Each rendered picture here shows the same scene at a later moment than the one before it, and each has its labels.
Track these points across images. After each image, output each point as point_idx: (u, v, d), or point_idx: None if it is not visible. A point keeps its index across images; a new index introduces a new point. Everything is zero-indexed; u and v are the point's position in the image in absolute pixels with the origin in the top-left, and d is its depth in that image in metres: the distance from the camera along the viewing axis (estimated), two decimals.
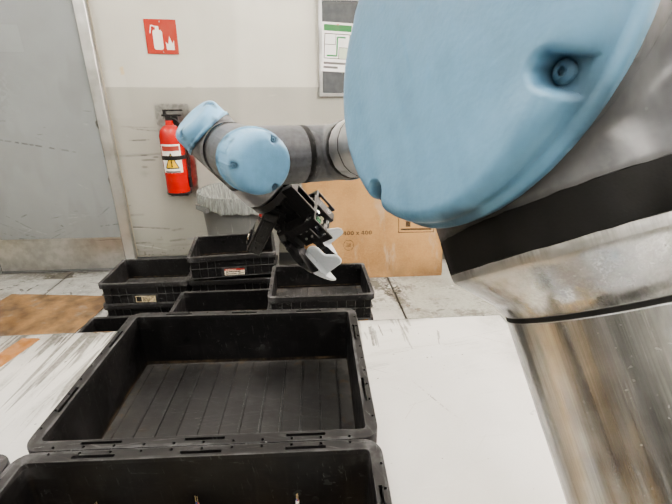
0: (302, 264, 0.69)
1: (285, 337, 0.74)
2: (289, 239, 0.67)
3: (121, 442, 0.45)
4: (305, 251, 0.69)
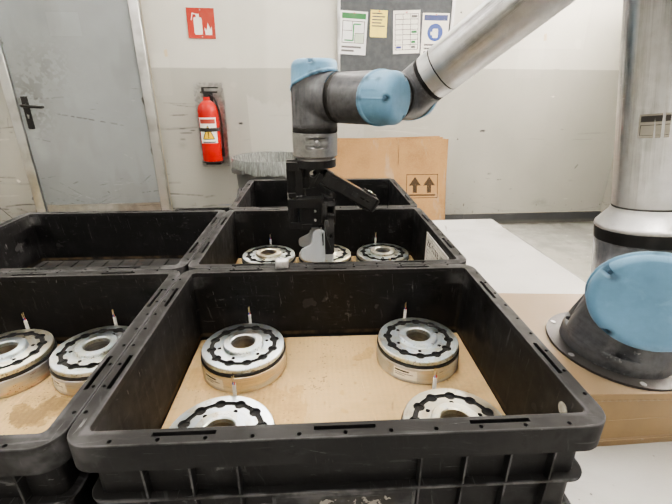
0: None
1: (347, 197, 1.13)
2: None
3: (280, 207, 0.84)
4: None
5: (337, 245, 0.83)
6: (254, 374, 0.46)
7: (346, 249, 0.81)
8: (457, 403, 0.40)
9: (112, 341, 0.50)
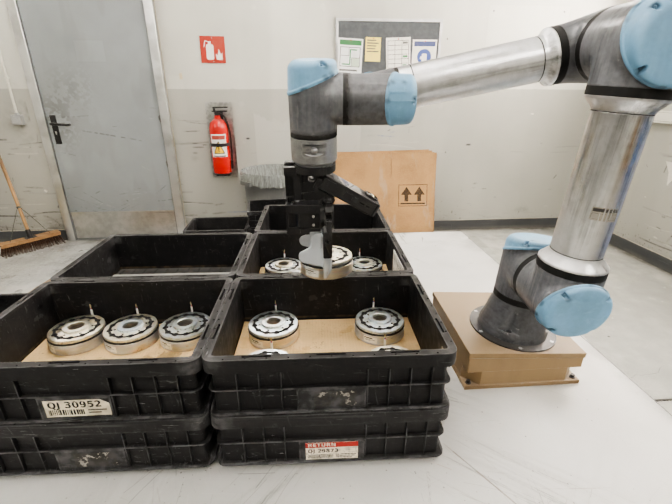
0: None
1: (341, 218, 1.46)
2: None
3: None
4: None
5: (340, 247, 0.83)
6: (281, 339, 0.79)
7: (348, 251, 0.80)
8: None
9: (194, 320, 0.83)
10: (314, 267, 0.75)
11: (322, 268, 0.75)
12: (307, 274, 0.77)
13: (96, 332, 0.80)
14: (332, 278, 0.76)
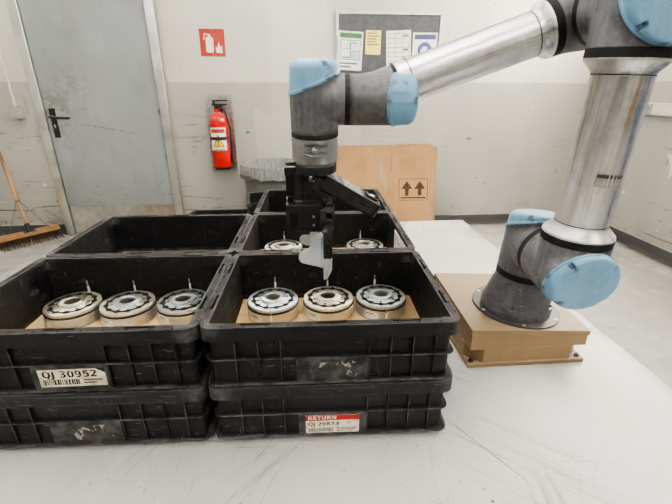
0: None
1: (341, 203, 1.44)
2: None
3: None
4: None
5: (341, 288, 0.86)
6: (280, 313, 0.78)
7: (349, 294, 0.84)
8: None
9: (192, 296, 0.82)
10: (316, 312, 0.79)
11: (324, 313, 0.78)
12: (310, 317, 0.80)
13: (92, 307, 0.79)
14: None
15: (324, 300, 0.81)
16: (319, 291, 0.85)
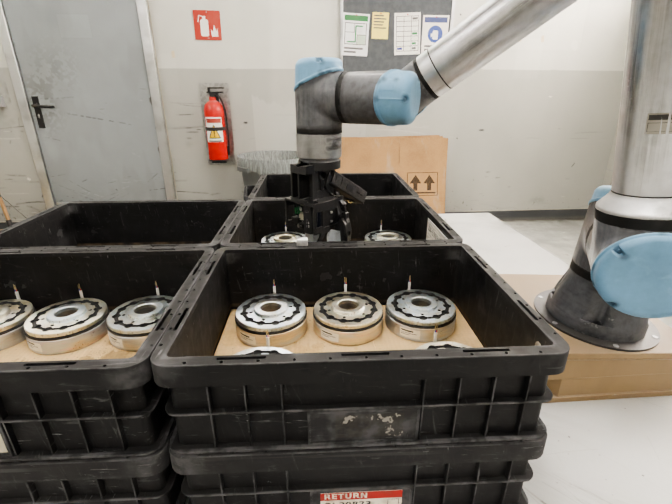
0: None
1: None
2: None
3: None
4: None
5: (365, 295, 0.63)
6: (282, 332, 0.55)
7: (377, 303, 0.61)
8: None
9: (158, 306, 0.59)
10: (333, 329, 0.55)
11: (344, 331, 0.55)
12: (323, 336, 0.57)
13: (15, 323, 0.56)
14: (357, 344, 0.56)
15: (343, 312, 0.57)
16: (335, 299, 0.62)
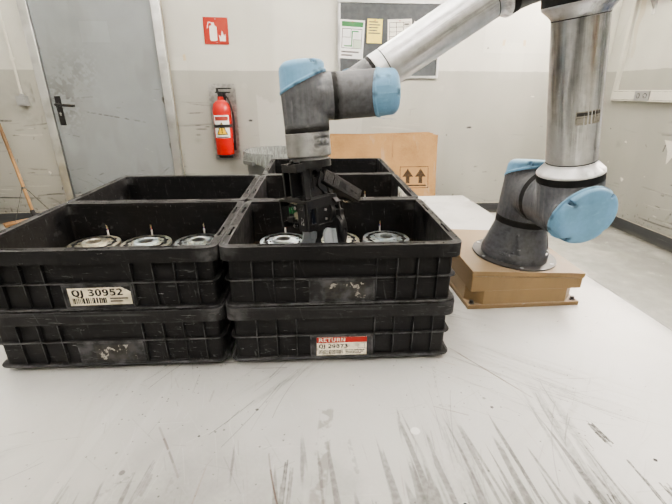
0: None
1: (345, 172, 1.49)
2: None
3: None
4: None
5: (348, 233, 0.91)
6: None
7: (356, 237, 0.88)
8: None
9: (207, 238, 0.86)
10: None
11: None
12: None
13: (113, 246, 0.84)
14: None
15: None
16: None
